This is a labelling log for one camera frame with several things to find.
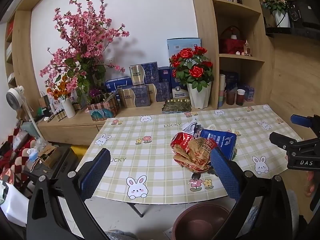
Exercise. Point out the wooden shelf unit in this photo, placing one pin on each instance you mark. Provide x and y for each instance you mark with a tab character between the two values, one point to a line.
205	30

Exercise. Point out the black counter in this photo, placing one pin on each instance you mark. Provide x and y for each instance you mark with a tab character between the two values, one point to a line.
307	17

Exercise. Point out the gold and blue gift box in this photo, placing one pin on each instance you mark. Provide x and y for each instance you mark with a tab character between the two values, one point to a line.
135	97
145	73
162	91

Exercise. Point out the dark blue shelf box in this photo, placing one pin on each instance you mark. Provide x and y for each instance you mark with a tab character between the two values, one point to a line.
231	78

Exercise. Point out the red basket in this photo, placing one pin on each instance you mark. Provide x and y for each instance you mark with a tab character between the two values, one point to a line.
231	45

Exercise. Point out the brown plastic basin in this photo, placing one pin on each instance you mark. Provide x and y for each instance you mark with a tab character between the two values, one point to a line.
200	225

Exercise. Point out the dark paper bag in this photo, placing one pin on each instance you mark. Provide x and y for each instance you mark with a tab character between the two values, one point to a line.
45	103

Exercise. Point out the white paper sheet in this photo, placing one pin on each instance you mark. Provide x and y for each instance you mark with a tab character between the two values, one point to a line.
12	205

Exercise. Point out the purple flowers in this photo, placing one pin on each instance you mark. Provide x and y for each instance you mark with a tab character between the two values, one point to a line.
95	92

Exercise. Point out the small perfume bottle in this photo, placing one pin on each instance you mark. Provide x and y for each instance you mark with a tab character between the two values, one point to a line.
247	50

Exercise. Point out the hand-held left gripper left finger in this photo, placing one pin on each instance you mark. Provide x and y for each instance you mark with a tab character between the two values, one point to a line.
96	172

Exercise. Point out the row of small bottles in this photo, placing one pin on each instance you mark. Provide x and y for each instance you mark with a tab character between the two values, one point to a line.
60	116

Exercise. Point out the small blue purple box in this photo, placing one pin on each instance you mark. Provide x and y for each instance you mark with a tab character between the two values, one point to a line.
249	93

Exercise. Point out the red snack wrapper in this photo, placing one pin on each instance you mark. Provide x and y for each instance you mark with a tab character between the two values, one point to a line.
181	141

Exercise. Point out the blue and white box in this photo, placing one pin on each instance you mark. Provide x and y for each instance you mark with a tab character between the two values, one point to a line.
178	90

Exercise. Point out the potted pink rose plant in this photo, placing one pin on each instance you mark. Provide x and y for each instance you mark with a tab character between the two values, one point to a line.
282	18

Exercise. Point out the long blue carton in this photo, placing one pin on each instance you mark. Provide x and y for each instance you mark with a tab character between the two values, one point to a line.
117	82

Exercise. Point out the dark blue red-label box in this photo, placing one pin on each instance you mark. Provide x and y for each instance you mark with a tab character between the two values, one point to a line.
164	75

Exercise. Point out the checked bunny tablecloth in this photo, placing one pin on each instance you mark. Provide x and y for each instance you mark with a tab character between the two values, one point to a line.
150	160

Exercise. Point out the person's right hand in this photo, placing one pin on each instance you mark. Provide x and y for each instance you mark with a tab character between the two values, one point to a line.
310	182

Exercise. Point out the stack of pastel cups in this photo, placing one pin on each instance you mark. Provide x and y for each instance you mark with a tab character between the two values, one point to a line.
221	97

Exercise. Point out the black stool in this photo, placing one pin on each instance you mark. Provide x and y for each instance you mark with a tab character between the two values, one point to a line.
65	162

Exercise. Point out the pink blossom bouquet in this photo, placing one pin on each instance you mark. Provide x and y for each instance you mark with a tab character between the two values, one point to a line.
85	37

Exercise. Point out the brown cup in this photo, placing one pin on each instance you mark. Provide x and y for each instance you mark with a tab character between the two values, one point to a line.
231	98

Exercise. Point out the white desk fan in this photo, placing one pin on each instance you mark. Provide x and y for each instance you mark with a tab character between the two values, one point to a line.
15	98

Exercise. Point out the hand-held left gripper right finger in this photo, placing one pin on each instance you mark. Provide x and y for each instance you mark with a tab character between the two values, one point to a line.
225	172

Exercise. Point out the orange flowers in white vase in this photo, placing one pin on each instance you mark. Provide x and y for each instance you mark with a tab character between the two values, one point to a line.
68	108

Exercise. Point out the orange-brown snack wrapper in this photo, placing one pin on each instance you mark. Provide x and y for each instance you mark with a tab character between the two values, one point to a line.
197	155

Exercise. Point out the blue coffee bag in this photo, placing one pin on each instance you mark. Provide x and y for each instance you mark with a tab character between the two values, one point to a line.
222	140

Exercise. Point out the gold decorative tray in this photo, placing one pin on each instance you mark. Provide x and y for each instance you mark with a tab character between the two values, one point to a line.
176	106

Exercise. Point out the black table leg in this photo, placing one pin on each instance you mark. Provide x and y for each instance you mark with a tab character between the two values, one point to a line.
136	210

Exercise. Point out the small cardboard box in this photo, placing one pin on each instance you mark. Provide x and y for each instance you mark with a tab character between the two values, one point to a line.
48	157

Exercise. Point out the potted red rose plant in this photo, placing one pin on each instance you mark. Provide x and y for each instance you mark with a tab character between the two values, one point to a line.
198	96

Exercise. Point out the light blue box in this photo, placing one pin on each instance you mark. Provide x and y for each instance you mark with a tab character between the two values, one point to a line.
182	45

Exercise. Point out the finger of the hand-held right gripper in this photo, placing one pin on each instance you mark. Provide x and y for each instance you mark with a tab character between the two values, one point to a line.
282	140
300	120

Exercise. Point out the red checked blanket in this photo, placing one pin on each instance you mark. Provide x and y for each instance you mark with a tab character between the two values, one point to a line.
12	165

